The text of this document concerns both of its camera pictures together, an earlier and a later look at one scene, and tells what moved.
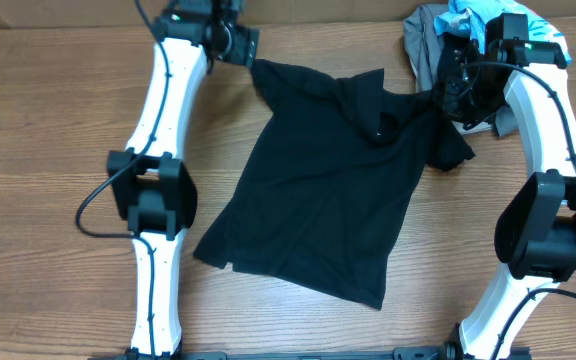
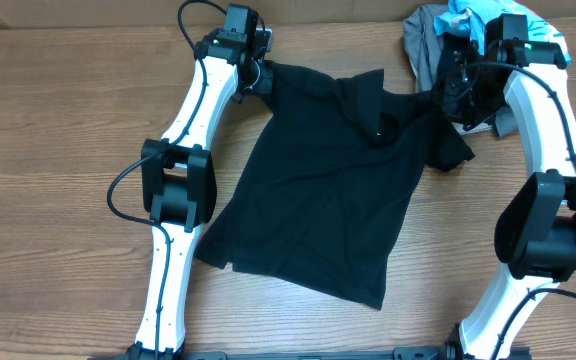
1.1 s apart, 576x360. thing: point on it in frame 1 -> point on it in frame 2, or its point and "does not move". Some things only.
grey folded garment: [423, 45] does not move
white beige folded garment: [486, 124] does not move
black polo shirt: [323, 203] does not move
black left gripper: [245, 46] -> [256, 85]
